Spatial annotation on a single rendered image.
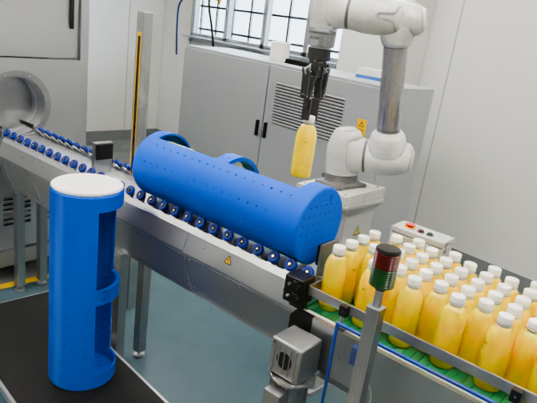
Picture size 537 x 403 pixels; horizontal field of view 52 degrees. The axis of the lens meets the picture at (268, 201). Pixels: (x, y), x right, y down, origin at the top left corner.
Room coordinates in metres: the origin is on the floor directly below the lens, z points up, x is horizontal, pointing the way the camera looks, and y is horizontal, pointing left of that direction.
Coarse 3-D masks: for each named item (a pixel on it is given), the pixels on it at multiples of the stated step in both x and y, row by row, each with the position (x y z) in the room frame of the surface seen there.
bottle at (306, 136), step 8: (304, 128) 1.85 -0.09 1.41; (312, 128) 1.85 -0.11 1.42; (296, 136) 1.86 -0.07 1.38; (304, 136) 1.84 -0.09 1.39; (312, 136) 1.84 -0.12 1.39; (296, 144) 1.85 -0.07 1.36; (304, 144) 1.84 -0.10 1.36; (312, 144) 1.84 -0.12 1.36; (296, 152) 1.85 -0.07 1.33; (304, 152) 1.84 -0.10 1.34; (312, 152) 1.85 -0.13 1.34; (296, 160) 1.84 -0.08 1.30; (304, 160) 1.84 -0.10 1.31; (312, 160) 1.86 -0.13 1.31; (296, 168) 1.84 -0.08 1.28; (304, 168) 1.84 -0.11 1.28; (296, 176) 1.84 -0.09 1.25; (304, 176) 1.84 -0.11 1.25
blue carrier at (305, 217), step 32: (160, 160) 2.14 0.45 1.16; (192, 160) 2.06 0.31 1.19; (224, 160) 2.02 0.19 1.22; (160, 192) 2.13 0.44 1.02; (192, 192) 1.99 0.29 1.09; (224, 192) 1.90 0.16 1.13; (256, 192) 1.83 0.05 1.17; (288, 192) 1.78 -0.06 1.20; (320, 192) 1.77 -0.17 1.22; (224, 224) 1.92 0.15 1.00; (256, 224) 1.79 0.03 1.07; (288, 224) 1.71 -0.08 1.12; (320, 224) 1.80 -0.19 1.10; (288, 256) 1.75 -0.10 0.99
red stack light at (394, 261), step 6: (378, 252) 1.24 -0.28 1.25; (378, 258) 1.23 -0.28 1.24; (384, 258) 1.22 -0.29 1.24; (390, 258) 1.22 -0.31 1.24; (396, 258) 1.23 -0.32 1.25; (372, 264) 1.25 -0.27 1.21; (378, 264) 1.23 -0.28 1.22; (384, 264) 1.22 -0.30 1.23; (390, 264) 1.22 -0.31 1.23; (396, 264) 1.23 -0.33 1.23; (384, 270) 1.22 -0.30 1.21; (390, 270) 1.22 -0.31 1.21; (396, 270) 1.23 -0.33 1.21
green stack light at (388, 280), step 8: (376, 272) 1.23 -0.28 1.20; (384, 272) 1.22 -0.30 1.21; (392, 272) 1.23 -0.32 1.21; (368, 280) 1.26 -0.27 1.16; (376, 280) 1.23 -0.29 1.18; (384, 280) 1.22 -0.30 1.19; (392, 280) 1.23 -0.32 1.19; (376, 288) 1.22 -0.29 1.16; (384, 288) 1.22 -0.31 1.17; (392, 288) 1.23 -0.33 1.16
